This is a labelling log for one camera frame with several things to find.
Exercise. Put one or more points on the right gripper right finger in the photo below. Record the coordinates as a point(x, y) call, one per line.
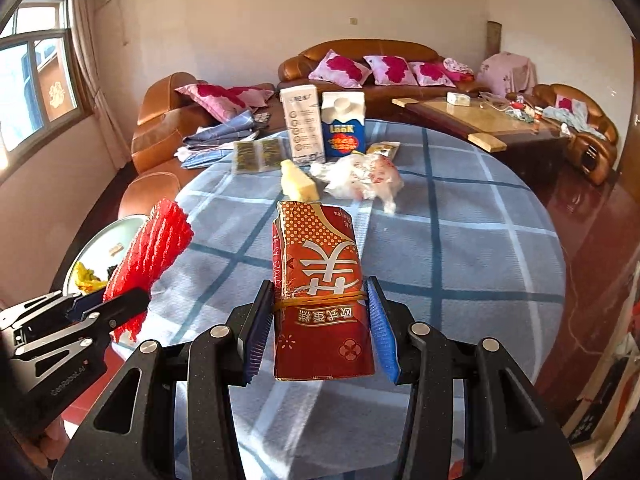
point(508, 432)

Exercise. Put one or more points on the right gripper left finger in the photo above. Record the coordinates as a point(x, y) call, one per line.
point(129, 432)

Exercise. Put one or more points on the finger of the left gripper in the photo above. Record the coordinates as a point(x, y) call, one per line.
point(84, 305)

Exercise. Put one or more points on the yellow plastic bag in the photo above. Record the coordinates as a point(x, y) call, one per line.
point(86, 280)

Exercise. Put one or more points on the red foam net sleeve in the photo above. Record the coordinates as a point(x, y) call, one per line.
point(156, 246)

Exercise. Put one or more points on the red paper packet bundle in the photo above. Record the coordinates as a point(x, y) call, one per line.
point(322, 322)

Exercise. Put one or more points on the yellow sponge block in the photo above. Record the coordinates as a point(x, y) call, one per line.
point(296, 184)

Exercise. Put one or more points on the white printed plastic bag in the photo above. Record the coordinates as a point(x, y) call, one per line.
point(361, 177)

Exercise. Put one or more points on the light blue trash bin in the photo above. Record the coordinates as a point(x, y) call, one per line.
point(105, 249)

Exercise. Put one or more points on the folded blue bedsheets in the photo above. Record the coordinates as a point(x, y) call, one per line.
point(210, 144)

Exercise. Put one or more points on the brown leather chaise sofa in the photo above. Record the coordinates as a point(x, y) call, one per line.
point(165, 118)

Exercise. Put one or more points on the clear packet of tea bags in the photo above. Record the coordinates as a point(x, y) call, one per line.
point(255, 156)

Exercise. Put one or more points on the pink floral pillow on chaise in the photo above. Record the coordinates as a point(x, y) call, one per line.
point(226, 103)

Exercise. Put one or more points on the tall white carton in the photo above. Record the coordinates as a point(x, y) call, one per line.
point(302, 117)

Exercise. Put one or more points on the brown leather armchair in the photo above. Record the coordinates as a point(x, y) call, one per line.
point(593, 136)

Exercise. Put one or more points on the beige curtain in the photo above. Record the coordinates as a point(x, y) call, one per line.
point(81, 14)

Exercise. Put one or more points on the wooden coffee table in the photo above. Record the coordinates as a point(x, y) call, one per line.
point(531, 149)

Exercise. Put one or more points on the small yellow white box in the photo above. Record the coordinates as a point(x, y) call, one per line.
point(388, 149)

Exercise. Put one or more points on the blue Look milk carton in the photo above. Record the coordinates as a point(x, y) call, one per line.
point(343, 120)

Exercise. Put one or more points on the white box on coffee table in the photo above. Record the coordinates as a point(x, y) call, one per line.
point(458, 99)

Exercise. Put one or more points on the pink floral pillow left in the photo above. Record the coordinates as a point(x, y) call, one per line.
point(344, 72)

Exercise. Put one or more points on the pink cloth covered object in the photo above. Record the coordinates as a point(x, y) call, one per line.
point(506, 72)

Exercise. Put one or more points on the pink floral pillow right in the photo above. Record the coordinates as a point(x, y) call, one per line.
point(430, 75)

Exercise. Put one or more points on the pink floral pillow middle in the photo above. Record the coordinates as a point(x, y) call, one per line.
point(390, 70)

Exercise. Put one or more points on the window with frame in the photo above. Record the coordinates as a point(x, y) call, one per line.
point(43, 93)

